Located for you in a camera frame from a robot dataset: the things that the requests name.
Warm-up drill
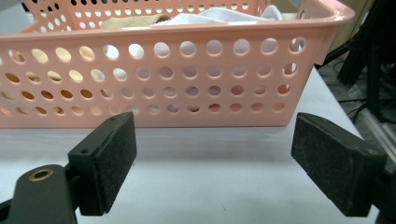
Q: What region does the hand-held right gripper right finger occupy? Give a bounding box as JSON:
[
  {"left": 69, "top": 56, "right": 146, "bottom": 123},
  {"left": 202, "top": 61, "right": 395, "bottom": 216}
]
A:
[{"left": 290, "top": 112, "right": 389, "bottom": 217}]

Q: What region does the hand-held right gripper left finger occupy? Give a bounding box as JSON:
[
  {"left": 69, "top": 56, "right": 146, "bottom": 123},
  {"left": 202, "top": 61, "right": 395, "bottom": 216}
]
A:
[{"left": 67, "top": 111, "right": 138, "bottom": 217}]

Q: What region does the pink perforated plastic basket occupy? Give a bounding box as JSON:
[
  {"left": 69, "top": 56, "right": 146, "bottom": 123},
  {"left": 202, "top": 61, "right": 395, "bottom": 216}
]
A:
[{"left": 0, "top": 0, "right": 356, "bottom": 129}]

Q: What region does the tan sock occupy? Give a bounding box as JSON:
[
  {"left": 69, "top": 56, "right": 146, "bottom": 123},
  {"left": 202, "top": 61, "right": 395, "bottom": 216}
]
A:
[{"left": 100, "top": 13, "right": 172, "bottom": 31}]

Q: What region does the white sock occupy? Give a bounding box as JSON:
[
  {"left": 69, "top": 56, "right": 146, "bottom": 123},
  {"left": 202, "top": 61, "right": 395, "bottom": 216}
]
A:
[
  {"left": 261, "top": 4, "right": 285, "bottom": 22},
  {"left": 104, "top": 7, "right": 262, "bottom": 60}
]

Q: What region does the black metal stand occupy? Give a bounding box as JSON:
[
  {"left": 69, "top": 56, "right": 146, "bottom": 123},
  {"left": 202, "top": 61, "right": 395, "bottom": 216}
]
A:
[{"left": 314, "top": 0, "right": 396, "bottom": 125}]

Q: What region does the metal floor rail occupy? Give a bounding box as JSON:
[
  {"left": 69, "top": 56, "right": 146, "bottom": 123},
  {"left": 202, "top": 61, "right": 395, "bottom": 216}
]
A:
[{"left": 361, "top": 106, "right": 396, "bottom": 162}]

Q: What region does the black floor cable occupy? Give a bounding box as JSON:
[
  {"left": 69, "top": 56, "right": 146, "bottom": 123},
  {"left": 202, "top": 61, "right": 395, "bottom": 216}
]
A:
[{"left": 337, "top": 59, "right": 396, "bottom": 124}]

